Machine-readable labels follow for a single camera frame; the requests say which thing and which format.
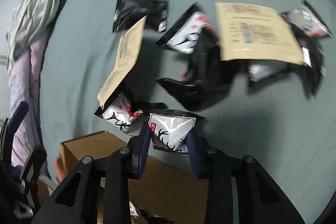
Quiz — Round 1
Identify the white deer snack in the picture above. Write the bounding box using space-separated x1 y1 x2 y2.
147 109 205 154
94 92 144 134

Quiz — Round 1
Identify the cardboard box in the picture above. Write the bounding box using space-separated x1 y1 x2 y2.
60 131 208 223

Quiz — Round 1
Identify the black snack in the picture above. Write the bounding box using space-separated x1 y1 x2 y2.
157 28 240 111

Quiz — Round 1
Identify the beige paper packet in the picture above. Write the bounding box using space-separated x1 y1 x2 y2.
97 16 147 108
215 2 304 65

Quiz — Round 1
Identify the snack packet cluster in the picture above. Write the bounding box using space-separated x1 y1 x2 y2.
156 2 218 55

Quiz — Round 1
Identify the black snack packet back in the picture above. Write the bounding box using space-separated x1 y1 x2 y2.
112 0 169 32

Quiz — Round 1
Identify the person's left hand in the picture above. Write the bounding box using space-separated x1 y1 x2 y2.
15 155 69 204

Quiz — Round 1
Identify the pink quilt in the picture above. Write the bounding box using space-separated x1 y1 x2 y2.
7 3 51 177

